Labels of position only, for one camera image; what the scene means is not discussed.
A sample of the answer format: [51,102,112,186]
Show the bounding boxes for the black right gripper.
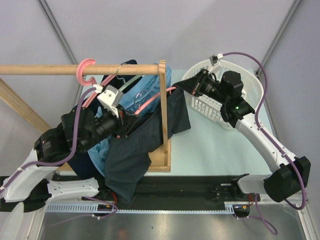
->
[176,68,228,105]

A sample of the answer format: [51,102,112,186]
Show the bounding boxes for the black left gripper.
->
[79,104,141,153]

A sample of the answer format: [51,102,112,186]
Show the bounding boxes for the pink hanger with metal hook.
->
[115,84,179,140]

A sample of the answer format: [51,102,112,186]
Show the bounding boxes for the dark grey shorts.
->
[104,88,191,204]

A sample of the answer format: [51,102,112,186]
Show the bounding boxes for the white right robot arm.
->
[174,68,311,210]

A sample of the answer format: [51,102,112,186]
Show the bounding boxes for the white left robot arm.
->
[0,105,138,213]

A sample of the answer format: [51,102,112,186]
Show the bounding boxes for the light blue shorts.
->
[85,66,172,176]

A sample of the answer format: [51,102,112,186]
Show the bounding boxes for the pale green hanger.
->
[115,63,142,92]

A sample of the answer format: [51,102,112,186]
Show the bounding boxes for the navy blue shorts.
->
[67,59,137,179]

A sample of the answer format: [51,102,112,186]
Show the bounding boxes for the pink plastic hanger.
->
[75,58,116,108]

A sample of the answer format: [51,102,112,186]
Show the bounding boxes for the white plastic laundry basket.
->
[182,60,264,130]

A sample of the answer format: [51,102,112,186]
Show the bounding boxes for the wooden rack rod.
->
[0,63,165,75]

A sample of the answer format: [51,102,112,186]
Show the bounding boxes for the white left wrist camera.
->
[97,85,124,118]

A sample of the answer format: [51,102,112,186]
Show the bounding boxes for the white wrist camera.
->
[209,53,224,73]
[97,85,124,118]

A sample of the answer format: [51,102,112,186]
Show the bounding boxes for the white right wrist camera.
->
[209,53,224,73]

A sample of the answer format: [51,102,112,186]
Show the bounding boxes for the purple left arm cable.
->
[0,87,119,226]

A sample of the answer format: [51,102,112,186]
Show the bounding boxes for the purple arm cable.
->
[219,51,309,236]
[0,87,119,226]

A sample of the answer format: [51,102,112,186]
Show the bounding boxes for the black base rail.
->
[0,174,283,213]

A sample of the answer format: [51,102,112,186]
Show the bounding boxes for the white slotted cable duct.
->
[45,201,237,215]

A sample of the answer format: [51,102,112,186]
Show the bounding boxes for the wooden rack left post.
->
[0,78,51,133]

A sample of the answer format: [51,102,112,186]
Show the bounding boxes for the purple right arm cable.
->
[219,51,309,236]

